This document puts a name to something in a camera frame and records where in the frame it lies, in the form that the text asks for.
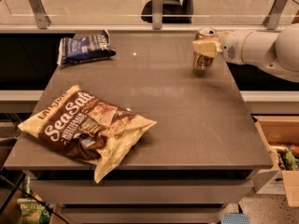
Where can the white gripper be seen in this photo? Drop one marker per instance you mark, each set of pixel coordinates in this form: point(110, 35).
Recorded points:
point(231, 47)

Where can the orange soda can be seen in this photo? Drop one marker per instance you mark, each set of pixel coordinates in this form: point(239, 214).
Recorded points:
point(201, 62)

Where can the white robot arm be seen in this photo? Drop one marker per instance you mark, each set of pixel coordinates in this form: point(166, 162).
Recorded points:
point(274, 52)

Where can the blue chip bag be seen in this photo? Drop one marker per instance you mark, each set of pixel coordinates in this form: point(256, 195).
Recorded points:
point(86, 49)

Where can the brown sea salt chip bag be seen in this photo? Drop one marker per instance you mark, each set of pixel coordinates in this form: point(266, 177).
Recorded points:
point(85, 127)

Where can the green snack bag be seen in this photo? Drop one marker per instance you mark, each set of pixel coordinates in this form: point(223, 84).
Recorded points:
point(32, 212)

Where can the black office chair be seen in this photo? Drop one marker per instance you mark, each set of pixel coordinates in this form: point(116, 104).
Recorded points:
point(177, 11)

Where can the cardboard box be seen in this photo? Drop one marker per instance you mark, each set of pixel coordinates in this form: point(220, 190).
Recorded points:
point(280, 135)

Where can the items inside cardboard box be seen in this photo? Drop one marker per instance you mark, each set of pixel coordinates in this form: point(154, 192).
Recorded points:
point(288, 156)

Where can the blue basket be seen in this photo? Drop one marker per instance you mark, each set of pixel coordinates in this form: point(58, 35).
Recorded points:
point(235, 219)

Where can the upper grey drawer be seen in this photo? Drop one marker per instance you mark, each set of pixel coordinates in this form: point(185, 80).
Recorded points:
point(141, 191)

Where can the grey drawer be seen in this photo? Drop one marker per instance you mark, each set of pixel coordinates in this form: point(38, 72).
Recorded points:
point(141, 191)
point(151, 215)

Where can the lower grey drawer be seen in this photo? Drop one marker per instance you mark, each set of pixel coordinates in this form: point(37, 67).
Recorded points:
point(151, 215)

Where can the right metal glass bracket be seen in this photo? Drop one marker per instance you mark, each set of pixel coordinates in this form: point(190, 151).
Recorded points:
point(272, 19)

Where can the metal glass bracket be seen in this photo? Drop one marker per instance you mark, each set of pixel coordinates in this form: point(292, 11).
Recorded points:
point(272, 19)
point(157, 14)
point(41, 17)

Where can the middle metal glass bracket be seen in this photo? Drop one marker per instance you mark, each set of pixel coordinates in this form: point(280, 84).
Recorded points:
point(157, 14)

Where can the left metal glass bracket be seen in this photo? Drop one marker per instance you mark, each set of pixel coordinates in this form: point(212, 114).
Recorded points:
point(41, 17)

